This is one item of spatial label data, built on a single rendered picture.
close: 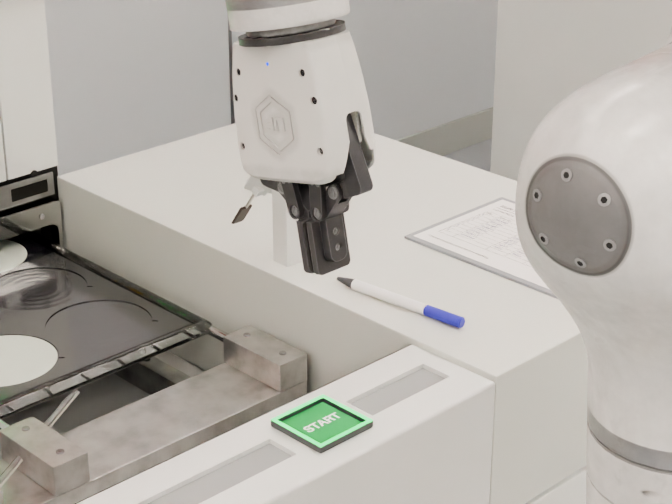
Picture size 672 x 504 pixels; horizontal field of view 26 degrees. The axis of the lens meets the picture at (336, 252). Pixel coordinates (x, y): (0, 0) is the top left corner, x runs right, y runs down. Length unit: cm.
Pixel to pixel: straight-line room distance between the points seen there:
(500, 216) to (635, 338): 68
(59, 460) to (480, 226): 50
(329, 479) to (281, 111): 27
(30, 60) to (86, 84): 192
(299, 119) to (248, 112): 5
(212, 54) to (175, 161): 208
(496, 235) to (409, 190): 15
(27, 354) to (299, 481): 41
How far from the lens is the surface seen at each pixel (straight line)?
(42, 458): 121
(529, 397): 124
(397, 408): 115
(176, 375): 143
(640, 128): 74
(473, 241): 142
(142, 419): 130
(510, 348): 123
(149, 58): 358
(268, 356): 133
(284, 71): 99
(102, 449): 126
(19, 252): 160
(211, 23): 369
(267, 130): 102
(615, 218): 74
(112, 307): 146
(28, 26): 156
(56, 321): 144
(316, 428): 111
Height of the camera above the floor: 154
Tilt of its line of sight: 24 degrees down
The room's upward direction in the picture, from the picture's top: straight up
